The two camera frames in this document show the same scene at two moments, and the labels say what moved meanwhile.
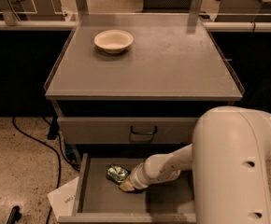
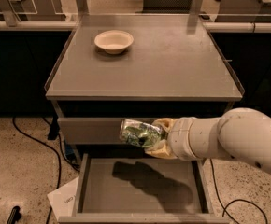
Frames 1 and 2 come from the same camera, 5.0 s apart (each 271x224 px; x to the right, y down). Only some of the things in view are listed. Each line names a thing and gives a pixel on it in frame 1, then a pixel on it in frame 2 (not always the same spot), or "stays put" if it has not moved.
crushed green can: x=116 y=174 → x=140 y=133
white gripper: x=135 y=179 → x=179 y=137
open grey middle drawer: x=102 y=201 stays put
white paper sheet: x=63 y=197 stays put
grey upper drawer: x=124 y=131 stays put
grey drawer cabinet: x=127 y=87 stays put
